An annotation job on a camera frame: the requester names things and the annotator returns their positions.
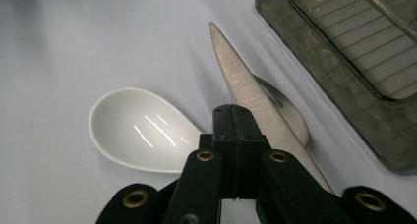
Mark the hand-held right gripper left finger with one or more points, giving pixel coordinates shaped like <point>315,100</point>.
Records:
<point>226,135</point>

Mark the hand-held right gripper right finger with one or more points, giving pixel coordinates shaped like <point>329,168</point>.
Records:
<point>247,142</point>

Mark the steel table knife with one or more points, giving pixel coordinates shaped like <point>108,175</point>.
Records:
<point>242,80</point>

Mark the white ceramic soup spoon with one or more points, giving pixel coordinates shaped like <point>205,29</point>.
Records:
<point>131,119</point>

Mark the smoked plastic bin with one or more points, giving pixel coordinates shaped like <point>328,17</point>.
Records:
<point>327,70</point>

